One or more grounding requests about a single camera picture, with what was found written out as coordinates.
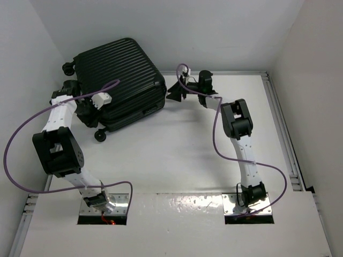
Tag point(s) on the black hard-shell suitcase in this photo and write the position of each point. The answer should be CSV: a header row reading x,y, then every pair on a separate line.
x,y
141,90

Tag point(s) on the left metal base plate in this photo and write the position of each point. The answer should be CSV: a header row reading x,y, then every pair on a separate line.
x,y
117,205

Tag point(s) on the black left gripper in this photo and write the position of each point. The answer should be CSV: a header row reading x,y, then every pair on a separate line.
x,y
92,121

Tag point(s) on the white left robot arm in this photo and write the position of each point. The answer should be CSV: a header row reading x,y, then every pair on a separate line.
x,y
59,153

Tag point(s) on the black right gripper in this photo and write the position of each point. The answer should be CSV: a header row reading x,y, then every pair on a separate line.
x,y
176,92

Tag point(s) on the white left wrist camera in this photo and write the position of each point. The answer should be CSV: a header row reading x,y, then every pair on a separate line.
x,y
101,99

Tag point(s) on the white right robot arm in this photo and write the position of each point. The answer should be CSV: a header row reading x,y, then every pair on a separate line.
x,y
237,126

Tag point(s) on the aluminium frame rail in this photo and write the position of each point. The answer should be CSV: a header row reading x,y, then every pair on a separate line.
x,y
293,168

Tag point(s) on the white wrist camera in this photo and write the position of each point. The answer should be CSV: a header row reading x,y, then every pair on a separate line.
x,y
101,99
185,72

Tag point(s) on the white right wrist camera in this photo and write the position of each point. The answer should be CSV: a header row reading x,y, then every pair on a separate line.
x,y
185,72

